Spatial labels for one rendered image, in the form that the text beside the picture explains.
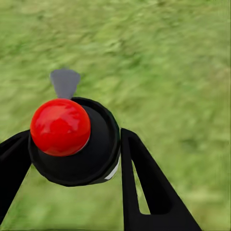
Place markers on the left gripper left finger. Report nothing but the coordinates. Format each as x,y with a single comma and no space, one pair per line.
14,164

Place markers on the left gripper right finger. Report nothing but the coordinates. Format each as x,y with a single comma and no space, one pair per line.
168,212

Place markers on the pesticide atomizer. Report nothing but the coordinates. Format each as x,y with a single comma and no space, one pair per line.
73,141

